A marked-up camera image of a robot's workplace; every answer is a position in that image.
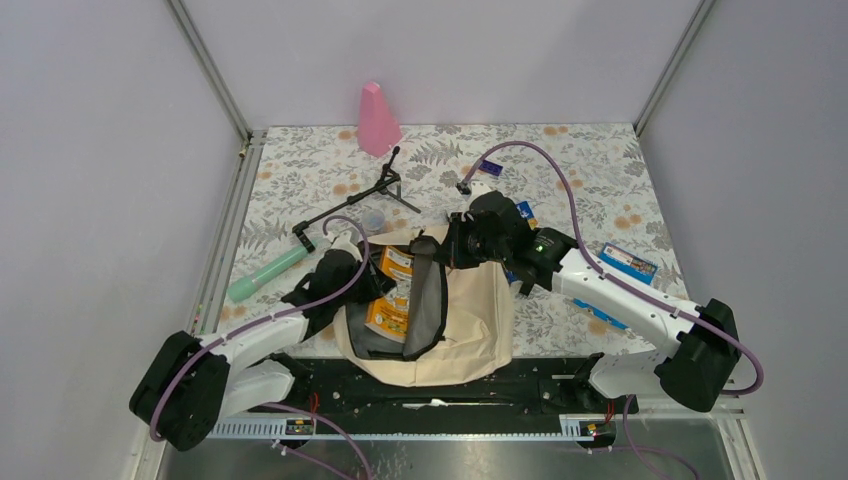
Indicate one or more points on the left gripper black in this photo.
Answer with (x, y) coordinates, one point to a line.
(377, 282)

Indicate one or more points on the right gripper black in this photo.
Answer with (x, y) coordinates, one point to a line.
(451, 251)

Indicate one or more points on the orange children's book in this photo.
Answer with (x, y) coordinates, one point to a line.
(388, 316)

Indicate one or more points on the cream canvas backpack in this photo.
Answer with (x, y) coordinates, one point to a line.
(460, 327)

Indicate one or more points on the blue round-logo book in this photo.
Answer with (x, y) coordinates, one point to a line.
(628, 263)

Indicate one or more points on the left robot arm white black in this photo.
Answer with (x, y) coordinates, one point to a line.
(194, 382)

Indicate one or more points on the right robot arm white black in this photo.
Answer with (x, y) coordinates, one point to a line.
(695, 347)

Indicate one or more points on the blue Treehouse book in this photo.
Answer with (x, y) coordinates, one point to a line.
(527, 214)

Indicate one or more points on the purple small block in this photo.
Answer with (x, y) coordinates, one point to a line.
(490, 168)

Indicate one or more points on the clear jar of clips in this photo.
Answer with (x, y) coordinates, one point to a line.
(374, 222)

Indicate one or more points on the black folding tripod stand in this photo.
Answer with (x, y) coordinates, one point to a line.
(388, 184)

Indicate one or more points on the mint green tube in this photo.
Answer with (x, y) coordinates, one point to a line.
(248, 285)

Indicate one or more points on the pink cone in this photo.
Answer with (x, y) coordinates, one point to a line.
(378, 129)

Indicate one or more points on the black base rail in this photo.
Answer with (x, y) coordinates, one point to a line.
(526, 397)

